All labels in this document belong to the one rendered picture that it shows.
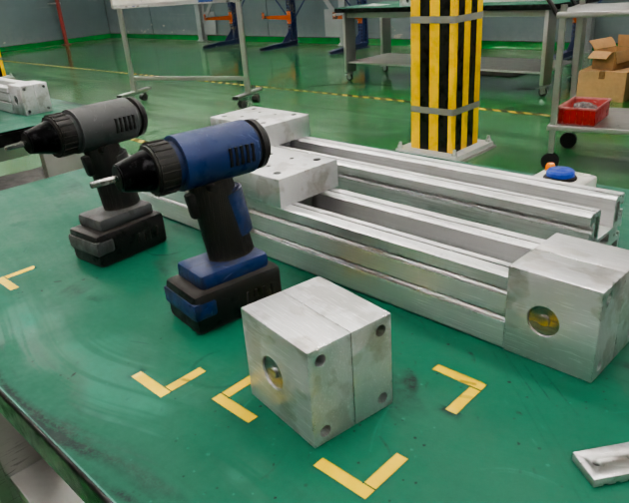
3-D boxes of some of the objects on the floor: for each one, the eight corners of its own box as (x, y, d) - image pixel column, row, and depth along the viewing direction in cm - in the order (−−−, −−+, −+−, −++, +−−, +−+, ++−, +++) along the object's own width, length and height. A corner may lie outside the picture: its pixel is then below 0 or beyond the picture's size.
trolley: (730, 159, 355) (772, -34, 314) (729, 188, 314) (777, -30, 272) (545, 145, 408) (560, -22, 366) (523, 168, 366) (537, -17, 324)
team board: (117, 107, 644) (74, -107, 564) (147, 98, 685) (111, -103, 605) (241, 110, 584) (214, -129, 504) (266, 100, 625) (244, -123, 545)
